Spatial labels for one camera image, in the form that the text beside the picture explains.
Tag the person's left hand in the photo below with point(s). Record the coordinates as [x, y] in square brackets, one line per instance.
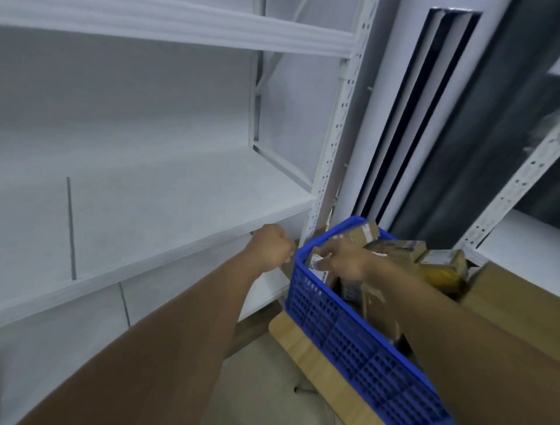
[271, 247]

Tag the person's right hand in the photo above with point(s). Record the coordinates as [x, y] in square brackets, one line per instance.
[350, 260]

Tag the blue plastic crate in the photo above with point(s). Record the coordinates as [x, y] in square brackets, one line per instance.
[341, 346]

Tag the pile of parcels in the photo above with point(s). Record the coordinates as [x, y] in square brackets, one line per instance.
[442, 271]

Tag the white metal shelf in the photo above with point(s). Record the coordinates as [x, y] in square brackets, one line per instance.
[153, 197]
[520, 236]

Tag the person's left forearm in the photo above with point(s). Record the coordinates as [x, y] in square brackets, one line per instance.
[153, 350]

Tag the person's right forearm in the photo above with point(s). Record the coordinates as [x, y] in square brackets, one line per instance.
[472, 350]

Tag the small wooden table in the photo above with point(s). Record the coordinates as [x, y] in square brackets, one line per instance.
[315, 363]

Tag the white standing air conditioner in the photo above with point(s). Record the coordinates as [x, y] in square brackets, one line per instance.
[385, 109]

